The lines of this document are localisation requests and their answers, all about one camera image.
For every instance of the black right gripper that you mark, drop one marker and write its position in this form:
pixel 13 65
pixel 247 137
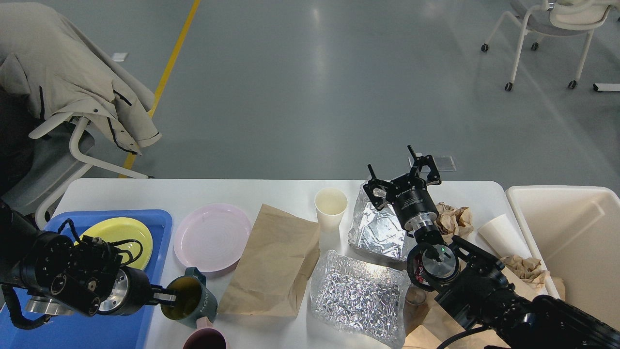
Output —
pixel 408 195

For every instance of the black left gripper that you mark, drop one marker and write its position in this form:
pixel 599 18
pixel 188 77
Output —
pixel 131 291

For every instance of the dark green mug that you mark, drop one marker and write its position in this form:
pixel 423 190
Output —
pixel 193 299

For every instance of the pink mug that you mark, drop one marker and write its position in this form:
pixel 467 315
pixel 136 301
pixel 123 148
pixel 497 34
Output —
pixel 206 336

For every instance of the pink plate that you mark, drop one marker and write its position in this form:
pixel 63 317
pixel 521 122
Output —
pixel 212 238

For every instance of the white paper cup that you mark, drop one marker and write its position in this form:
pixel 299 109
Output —
pixel 504 238
pixel 330 204

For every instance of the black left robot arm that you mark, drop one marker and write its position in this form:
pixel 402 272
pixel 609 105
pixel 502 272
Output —
pixel 83 274

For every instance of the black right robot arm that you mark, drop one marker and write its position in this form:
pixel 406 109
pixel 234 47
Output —
pixel 469 281

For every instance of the blue plastic tray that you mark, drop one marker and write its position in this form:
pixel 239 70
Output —
pixel 97 332

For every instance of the aluminium foil tray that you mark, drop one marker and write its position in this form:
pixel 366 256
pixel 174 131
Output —
pixel 378 234

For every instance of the yellow plate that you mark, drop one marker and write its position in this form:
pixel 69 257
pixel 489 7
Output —
pixel 126 228

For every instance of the crumpled brown paper ball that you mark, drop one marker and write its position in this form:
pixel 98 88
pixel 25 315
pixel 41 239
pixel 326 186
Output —
pixel 452 221

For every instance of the red foil wrapped glass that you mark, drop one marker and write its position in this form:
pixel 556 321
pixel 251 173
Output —
pixel 415 270

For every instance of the crumpled foil tray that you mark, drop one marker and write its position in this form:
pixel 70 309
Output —
pixel 358 297

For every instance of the brown paper bag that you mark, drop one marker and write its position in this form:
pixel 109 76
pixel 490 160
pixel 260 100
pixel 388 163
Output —
pixel 272 274

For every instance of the large brown paper sheet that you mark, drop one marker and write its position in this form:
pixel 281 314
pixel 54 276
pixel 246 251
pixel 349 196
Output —
pixel 432 325

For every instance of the small crumpled brown paper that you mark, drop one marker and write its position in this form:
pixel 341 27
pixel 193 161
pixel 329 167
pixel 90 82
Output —
pixel 529 270

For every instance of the white office chair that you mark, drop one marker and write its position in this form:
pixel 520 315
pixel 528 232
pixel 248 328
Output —
pixel 61 146

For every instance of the cream plastic bin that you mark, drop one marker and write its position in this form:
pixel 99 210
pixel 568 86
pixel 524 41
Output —
pixel 575 231

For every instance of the white chair with castors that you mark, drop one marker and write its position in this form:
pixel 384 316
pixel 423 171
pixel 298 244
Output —
pixel 554 18

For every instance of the person in dark clothes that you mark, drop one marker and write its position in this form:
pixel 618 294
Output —
pixel 16 147

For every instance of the white table leg base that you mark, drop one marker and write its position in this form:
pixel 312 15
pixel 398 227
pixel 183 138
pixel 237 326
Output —
pixel 606 87

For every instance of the beige jacket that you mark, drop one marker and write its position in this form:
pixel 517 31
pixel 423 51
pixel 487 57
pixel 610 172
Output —
pixel 48 60

